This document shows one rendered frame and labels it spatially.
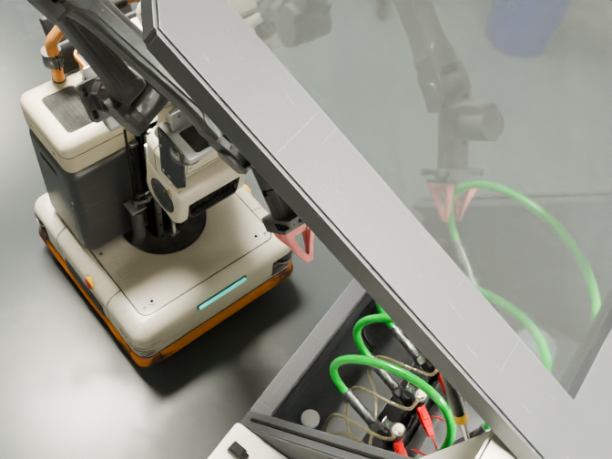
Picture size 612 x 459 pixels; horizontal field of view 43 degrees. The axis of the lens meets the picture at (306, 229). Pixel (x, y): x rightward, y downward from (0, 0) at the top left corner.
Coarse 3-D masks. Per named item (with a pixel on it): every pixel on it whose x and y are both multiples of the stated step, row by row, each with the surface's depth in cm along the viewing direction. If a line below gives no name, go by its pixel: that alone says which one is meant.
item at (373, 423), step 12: (336, 360) 128; (348, 360) 124; (360, 360) 122; (372, 360) 120; (336, 372) 132; (396, 372) 117; (408, 372) 117; (336, 384) 134; (420, 384) 116; (348, 396) 134; (432, 396) 116; (360, 408) 135; (444, 408) 116; (372, 420) 136; (444, 444) 124
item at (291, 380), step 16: (352, 288) 167; (336, 304) 164; (352, 304) 165; (336, 320) 162; (352, 320) 173; (320, 336) 160; (336, 336) 165; (304, 352) 157; (320, 352) 158; (288, 368) 155; (304, 368) 156; (272, 384) 153; (288, 384) 153; (304, 384) 164; (272, 400) 151; (288, 400) 157; (272, 416) 150
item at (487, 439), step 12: (492, 432) 89; (456, 444) 96; (468, 444) 92; (480, 444) 89; (492, 444) 88; (504, 444) 88; (432, 456) 102; (444, 456) 97; (456, 456) 93; (468, 456) 89; (480, 456) 87; (492, 456) 87; (504, 456) 87
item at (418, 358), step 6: (378, 306) 140; (384, 312) 141; (390, 324) 142; (390, 330) 143; (396, 330) 142; (396, 336) 143; (402, 336) 143; (402, 342) 143; (408, 342) 143; (408, 348) 143; (414, 348) 144; (414, 354) 144; (420, 354) 144; (414, 360) 145; (420, 360) 144
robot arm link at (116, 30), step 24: (48, 0) 115; (72, 0) 116; (96, 0) 117; (96, 24) 118; (120, 24) 119; (120, 48) 119; (144, 48) 120; (144, 72) 122; (168, 96) 124; (192, 120) 126; (216, 144) 127
